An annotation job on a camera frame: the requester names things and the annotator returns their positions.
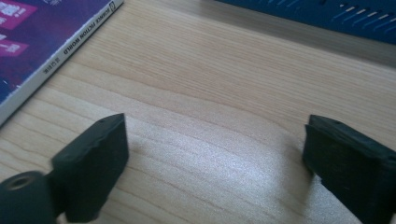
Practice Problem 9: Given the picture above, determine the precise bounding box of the blue plastic file rack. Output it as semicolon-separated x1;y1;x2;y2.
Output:
214;0;396;45

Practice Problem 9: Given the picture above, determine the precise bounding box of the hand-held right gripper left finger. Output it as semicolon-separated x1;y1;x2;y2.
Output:
49;112;130;224

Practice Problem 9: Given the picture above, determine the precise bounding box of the purple paperback book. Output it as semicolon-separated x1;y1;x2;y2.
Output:
0;0;125;127

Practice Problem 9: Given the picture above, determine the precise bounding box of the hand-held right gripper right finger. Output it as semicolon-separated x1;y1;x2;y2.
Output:
302;114;396;224

